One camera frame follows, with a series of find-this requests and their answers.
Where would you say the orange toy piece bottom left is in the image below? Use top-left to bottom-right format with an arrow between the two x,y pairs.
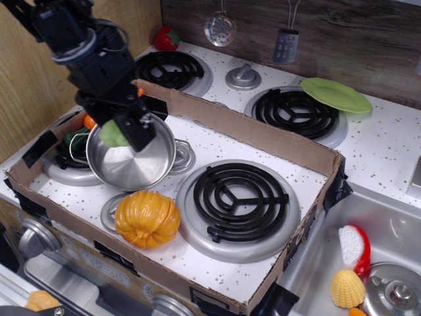
24,290 -> 60,311

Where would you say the steel pot lid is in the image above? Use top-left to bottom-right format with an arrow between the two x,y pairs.
359,263 -> 420,315

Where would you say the front right black burner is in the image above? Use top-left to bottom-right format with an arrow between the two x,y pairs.
176,160 -> 301,263

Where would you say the silver stove knob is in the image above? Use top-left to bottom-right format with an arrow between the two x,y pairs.
18,218 -> 61,258
151,294 -> 189,316
225,64 -> 262,91

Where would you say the orange toy carrot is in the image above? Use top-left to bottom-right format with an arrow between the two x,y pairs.
64,115 -> 97,150

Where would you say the silver stove knob bottom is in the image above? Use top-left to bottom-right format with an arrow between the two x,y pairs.
151,294 -> 189,316

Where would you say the brown cardboard fence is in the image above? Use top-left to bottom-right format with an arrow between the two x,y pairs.
1,80 -> 347,315

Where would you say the green toy broccoli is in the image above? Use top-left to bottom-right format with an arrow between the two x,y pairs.
99,120 -> 130,147

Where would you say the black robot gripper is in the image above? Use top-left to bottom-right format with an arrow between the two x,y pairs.
64,49 -> 156,152

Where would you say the red toy strawberry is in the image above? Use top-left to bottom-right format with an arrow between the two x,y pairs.
153,26 -> 180,51

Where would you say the silver back stove knob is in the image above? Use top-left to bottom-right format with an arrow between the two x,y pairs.
225,64 -> 262,91

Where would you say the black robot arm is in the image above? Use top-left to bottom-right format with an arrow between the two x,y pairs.
2,1 -> 156,151

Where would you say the silver stove knob left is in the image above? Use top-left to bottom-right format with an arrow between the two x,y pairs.
18,218 -> 61,258

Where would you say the back right black burner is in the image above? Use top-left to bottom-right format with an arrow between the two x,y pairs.
244,86 -> 348,148

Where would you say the orange toy pumpkin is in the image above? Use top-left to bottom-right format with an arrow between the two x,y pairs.
114,190 -> 181,249

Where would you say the small orange toy in sink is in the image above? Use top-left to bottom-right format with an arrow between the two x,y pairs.
348,307 -> 366,316

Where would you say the green plastic plate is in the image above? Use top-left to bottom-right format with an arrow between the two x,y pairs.
300,78 -> 372,113

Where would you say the hanging metal spatula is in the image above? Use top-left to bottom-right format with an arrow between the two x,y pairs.
272,1 -> 301,64

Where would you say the front left black burner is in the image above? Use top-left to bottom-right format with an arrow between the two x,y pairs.
41,136 -> 102,187

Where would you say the yellow toy corn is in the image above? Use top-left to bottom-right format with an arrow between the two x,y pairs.
330,269 -> 366,308

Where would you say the stainless steel pot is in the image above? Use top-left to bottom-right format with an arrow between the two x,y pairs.
69,113 -> 196,192

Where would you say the red white toy pepper slice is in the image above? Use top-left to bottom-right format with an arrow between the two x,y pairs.
338,224 -> 371,276

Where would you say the hanging metal strainer ladle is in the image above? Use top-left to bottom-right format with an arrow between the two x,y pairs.
204,1 -> 237,47

